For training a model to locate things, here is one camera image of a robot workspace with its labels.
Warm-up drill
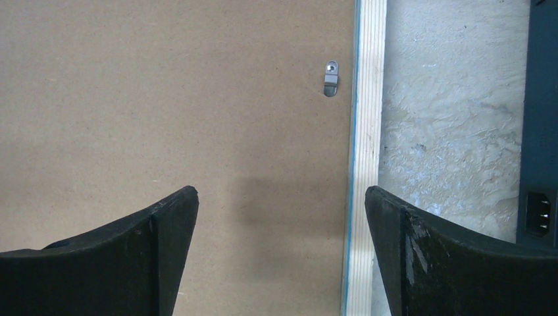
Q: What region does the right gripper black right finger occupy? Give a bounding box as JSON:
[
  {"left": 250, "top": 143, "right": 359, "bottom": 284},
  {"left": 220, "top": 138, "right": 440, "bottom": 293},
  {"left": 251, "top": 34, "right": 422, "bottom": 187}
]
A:
[{"left": 365, "top": 186, "right": 557, "bottom": 315}]

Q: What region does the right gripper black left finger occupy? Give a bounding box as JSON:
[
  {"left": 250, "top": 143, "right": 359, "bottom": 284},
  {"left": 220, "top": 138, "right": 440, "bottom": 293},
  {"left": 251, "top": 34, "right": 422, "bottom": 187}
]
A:
[{"left": 1, "top": 186, "right": 199, "bottom": 315}]

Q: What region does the brown cardboard backing board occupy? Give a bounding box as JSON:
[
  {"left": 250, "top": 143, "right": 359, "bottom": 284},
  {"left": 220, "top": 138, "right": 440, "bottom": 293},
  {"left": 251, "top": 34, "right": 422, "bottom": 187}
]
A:
[{"left": 1, "top": 1, "right": 354, "bottom": 315}]

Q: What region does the blue wooden picture frame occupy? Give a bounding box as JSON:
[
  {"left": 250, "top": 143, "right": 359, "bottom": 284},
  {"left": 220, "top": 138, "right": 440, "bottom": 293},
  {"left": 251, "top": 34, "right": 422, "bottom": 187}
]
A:
[{"left": 340, "top": 0, "right": 388, "bottom": 315}]

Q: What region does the dark blue foam pad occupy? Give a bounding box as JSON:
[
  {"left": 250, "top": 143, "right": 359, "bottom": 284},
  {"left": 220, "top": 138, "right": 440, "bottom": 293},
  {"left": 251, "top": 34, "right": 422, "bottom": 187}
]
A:
[{"left": 516, "top": 0, "right": 557, "bottom": 249}]

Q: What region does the small metal turn clip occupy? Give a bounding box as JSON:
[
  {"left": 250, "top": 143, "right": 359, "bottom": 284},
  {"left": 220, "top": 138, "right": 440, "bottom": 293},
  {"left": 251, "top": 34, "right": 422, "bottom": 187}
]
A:
[{"left": 323, "top": 61, "right": 339, "bottom": 97}]

